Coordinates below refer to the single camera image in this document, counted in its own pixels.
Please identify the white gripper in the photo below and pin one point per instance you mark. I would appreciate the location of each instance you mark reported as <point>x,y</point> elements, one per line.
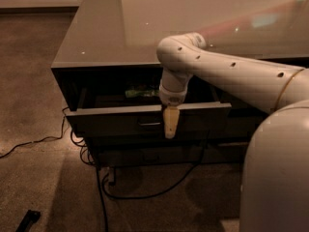
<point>173,97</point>

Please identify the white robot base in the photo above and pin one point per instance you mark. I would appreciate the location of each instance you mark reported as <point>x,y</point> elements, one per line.
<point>275,180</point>

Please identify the drawer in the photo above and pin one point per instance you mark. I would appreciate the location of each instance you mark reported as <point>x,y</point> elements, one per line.
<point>105,141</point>
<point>225,152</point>
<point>142,116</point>
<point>150,156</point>
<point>241,123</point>

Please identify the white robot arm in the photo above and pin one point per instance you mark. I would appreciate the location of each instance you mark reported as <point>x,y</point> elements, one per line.
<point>265,85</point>

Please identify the black object on floor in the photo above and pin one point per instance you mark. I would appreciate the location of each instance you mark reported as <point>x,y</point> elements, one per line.
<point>29,219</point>

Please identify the dark drawer cabinet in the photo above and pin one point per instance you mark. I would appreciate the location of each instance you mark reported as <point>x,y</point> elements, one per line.
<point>111,47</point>

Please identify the green snack bag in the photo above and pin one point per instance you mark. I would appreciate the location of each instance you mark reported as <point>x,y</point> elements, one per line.
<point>135,93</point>

